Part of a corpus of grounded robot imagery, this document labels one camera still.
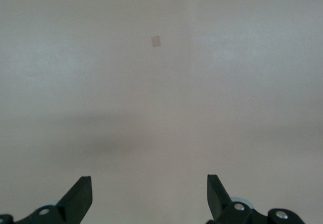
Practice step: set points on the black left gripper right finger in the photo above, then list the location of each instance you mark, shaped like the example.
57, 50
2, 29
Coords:
217, 198

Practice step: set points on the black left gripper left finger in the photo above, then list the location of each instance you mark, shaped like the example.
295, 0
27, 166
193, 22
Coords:
75, 201

